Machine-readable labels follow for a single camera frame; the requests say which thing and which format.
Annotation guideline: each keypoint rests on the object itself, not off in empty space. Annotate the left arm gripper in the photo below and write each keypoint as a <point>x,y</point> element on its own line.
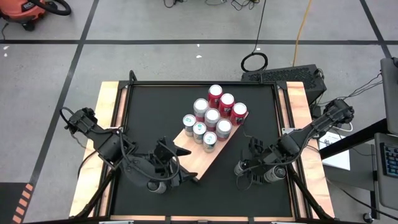
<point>161,171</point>

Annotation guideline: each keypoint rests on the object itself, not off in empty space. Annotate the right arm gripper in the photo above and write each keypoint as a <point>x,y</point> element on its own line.
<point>262,165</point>

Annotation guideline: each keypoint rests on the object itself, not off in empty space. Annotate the silver can black top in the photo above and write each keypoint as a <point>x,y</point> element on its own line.
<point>157,188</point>
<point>275,175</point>
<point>238,168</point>

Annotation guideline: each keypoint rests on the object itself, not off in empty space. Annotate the blue silver energy drink can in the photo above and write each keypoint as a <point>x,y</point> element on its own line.
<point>210,141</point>
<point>199,132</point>
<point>189,124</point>

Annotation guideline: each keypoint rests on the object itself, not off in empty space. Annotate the red soda can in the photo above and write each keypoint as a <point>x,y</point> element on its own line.
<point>215,93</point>
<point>227,104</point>
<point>238,113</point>

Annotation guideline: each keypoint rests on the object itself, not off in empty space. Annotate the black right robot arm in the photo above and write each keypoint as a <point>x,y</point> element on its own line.
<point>311,130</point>

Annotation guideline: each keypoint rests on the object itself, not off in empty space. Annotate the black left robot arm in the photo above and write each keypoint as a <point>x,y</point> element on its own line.
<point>109,146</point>

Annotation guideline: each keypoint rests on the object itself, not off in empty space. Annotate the wooden side board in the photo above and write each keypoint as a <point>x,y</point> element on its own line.
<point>314,180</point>
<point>90,186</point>

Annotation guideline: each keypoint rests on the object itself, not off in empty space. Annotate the white paper sheet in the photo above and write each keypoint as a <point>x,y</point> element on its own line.
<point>339,160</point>

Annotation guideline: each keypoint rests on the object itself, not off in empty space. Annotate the black desk beam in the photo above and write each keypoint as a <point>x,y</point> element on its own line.
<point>351,140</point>

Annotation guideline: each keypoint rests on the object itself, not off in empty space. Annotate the black caster wheel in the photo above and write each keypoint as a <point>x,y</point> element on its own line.
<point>367,217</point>

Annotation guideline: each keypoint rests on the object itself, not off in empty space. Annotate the grey laptop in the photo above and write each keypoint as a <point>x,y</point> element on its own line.
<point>381,186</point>

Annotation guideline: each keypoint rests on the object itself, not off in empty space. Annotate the grey monitor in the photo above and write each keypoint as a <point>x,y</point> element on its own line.
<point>390,93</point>

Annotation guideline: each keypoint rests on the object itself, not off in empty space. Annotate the black mat orange stripes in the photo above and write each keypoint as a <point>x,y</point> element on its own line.
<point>9,202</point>

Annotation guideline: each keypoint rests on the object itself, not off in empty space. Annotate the orange shop vacuum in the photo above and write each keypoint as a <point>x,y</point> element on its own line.
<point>18,11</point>

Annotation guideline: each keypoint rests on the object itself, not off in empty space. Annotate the silver mounting bracket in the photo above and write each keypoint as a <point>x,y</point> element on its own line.
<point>286,130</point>

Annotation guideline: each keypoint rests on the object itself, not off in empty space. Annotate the silver aluminium rail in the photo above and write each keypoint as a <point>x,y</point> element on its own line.
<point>116,222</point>
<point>283,222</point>

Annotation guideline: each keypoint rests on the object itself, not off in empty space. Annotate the black table frame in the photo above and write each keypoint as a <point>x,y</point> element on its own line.
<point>236,83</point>

